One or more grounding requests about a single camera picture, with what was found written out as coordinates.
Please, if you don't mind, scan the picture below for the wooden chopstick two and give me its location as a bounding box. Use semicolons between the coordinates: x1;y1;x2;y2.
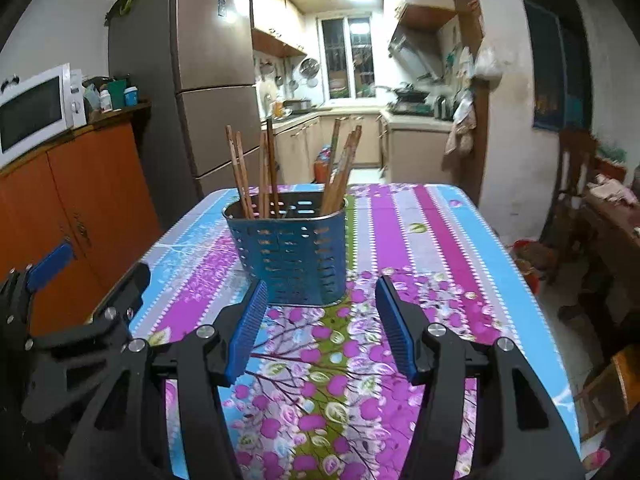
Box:
235;131;255;220

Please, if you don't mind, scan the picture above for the wooden chopstick one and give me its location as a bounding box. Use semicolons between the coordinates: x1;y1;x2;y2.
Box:
224;125;250;219

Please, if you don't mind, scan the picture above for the wooden chopstick four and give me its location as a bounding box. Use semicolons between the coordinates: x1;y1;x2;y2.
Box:
266;117;280;218

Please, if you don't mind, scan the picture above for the wooden chopstick three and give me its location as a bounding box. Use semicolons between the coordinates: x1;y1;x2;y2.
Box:
258;131;268;219

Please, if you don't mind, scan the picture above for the wooden chopstick five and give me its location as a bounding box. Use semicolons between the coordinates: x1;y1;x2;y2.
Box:
321;118;341;214

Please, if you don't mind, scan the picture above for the kitchen window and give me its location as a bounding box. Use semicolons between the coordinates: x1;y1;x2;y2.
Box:
318;15;376;101

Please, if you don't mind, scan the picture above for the blue perforated utensil holder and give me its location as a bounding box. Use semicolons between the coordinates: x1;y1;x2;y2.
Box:
224;191;347;307

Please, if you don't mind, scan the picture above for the orange wooden cabinet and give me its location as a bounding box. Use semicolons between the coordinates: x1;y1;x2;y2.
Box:
1;103;162;336

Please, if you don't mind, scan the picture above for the white microwave oven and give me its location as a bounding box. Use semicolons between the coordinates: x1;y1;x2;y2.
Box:
0;63;87;167

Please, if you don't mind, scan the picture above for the white bottle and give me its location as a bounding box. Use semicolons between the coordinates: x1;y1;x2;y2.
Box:
100;88;113;113

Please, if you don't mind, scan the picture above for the blue lidded jar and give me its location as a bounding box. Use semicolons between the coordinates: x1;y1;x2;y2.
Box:
124;86;139;107

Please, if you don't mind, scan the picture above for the steel kettle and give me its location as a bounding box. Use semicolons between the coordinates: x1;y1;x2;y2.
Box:
434;94;452;122

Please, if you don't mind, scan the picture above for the dark wooden side table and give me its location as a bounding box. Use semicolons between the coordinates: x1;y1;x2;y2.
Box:
578;192;639;359

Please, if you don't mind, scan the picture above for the black wok on stove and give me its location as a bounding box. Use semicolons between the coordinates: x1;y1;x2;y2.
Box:
375;84;430;103

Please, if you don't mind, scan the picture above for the wooden dining chair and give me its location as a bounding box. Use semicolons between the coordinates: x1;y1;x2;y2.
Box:
539;126;598;285

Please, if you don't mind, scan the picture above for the range hood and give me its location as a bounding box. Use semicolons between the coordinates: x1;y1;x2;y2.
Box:
388;25;444;81

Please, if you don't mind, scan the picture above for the white hanging plastic bag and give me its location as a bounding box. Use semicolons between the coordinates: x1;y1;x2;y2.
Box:
474;46;503;81

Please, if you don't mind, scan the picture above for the grey refrigerator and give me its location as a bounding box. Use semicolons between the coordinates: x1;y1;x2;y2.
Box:
108;0;262;228

